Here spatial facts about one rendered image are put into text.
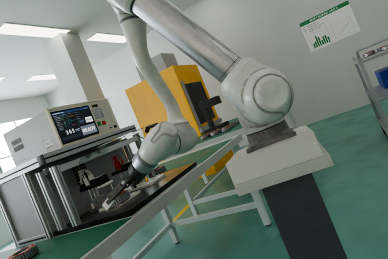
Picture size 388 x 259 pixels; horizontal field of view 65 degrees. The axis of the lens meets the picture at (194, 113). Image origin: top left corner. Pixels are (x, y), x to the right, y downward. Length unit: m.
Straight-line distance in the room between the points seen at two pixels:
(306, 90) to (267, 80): 5.62
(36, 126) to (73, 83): 4.20
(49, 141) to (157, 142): 0.72
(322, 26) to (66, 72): 4.80
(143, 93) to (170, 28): 4.59
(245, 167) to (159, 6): 0.59
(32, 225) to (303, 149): 1.29
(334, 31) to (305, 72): 0.91
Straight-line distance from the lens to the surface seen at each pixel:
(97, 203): 1.64
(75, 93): 5.86
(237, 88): 0.91
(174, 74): 5.19
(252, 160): 1.04
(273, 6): 6.62
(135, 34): 1.17
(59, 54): 6.06
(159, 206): 1.36
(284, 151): 1.03
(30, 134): 1.75
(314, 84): 6.46
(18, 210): 1.77
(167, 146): 1.09
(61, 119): 1.65
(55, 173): 1.49
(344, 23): 6.46
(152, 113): 5.49
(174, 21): 0.98
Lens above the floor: 1.01
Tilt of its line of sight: 1 degrees up
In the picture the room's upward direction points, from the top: 22 degrees counter-clockwise
